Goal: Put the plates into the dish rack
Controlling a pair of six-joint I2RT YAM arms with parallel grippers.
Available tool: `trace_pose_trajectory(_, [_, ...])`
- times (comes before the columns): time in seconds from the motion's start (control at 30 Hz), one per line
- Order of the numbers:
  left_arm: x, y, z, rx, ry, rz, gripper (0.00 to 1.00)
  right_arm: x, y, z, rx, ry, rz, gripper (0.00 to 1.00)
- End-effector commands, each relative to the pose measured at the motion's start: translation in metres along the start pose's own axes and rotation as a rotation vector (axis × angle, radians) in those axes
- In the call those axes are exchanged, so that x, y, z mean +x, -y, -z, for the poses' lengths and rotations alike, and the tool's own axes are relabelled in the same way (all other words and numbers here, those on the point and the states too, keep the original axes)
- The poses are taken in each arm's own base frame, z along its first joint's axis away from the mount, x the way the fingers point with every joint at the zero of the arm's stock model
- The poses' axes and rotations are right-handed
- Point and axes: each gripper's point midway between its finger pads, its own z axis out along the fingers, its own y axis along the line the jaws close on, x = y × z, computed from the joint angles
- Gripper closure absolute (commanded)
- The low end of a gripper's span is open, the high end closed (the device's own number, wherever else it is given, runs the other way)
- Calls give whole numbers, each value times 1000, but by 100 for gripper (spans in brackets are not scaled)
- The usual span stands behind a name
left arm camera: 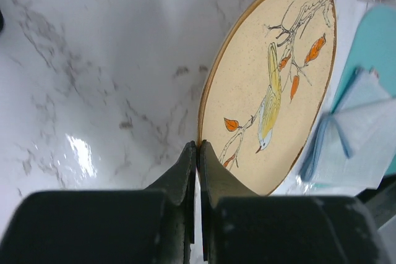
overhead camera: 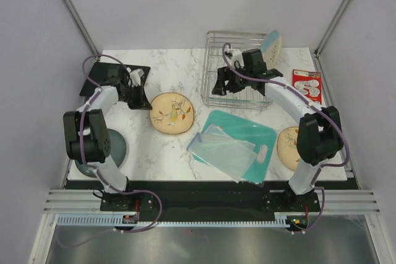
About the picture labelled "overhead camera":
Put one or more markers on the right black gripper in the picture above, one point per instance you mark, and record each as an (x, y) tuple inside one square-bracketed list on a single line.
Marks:
[(225, 73)]

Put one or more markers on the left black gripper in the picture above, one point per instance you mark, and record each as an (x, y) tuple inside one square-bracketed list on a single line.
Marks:
[(142, 102)]

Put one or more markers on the beige bird plate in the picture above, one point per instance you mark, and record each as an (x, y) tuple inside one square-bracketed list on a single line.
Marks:
[(172, 113), (286, 148)]

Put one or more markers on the blue and beige plate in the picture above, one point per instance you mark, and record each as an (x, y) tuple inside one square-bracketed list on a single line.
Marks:
[(271, 48)]

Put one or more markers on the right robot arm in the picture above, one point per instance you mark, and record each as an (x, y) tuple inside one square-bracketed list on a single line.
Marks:
[(320, 135)]

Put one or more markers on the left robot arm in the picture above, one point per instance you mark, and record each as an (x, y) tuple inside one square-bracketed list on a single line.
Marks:
[(87, 137)]

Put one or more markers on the black square plate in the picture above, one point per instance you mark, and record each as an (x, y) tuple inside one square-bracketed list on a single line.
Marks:
[(108, 74)]

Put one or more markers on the dark teal plate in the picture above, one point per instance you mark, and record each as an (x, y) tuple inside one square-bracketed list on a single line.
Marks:
[(118, 153)]

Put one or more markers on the teal cutting board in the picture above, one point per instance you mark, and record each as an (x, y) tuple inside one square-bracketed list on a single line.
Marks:
[(261, 136)]

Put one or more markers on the clear plastic zip bag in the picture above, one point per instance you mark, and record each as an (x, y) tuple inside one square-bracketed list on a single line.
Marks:
[(226, 154)]

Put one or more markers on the red booklet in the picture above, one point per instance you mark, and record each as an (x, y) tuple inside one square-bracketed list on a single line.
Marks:
[(308, 83)]

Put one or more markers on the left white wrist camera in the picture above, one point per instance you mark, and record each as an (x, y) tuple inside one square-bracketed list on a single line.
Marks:
[(134, 77)]

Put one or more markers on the metal wire dish rack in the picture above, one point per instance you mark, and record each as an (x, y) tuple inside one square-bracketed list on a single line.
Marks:
[(213, 60)]

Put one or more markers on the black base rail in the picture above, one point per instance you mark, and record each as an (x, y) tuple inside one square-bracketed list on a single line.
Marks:
[(209, 201)]

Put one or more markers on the light blue cable duct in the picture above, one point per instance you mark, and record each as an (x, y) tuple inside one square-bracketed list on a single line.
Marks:
[(112, 220)]

